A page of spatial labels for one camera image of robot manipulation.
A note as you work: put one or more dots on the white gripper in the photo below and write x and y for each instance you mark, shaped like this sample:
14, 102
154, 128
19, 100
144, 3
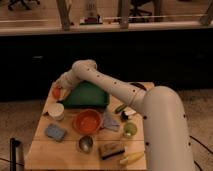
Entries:
61, 83

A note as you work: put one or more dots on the red apple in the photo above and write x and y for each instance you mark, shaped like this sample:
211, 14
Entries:
56, 93

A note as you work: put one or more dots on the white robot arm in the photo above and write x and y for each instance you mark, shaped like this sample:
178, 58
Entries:
166, 135

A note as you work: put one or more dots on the white paper cup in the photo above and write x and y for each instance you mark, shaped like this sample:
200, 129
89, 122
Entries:
56, 111

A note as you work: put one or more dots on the green cup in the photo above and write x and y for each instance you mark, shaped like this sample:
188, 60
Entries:
129, 130

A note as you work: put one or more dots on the green plastic tray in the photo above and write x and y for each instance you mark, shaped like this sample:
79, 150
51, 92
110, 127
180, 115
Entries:
86, 95

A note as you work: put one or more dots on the orange bowl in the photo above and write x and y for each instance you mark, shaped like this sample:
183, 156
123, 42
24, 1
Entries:
87, 122

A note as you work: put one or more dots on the blue sponge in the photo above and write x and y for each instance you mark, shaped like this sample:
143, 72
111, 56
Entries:
55, 132

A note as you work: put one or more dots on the grey folded cloth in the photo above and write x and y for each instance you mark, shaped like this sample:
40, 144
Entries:
109, 122

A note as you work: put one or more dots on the green cucumber toy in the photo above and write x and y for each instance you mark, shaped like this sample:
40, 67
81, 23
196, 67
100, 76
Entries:
120, 108

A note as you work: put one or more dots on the small metal bowl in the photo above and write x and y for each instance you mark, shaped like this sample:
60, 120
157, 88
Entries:
86, 144

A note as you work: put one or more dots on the black and white small object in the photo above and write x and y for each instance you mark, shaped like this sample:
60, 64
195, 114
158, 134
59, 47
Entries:
126, 115

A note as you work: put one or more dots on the wooden brush block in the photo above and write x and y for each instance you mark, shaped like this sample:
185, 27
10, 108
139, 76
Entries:
111, 149

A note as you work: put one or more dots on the black stand post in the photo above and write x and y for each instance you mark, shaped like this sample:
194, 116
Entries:
14, 145

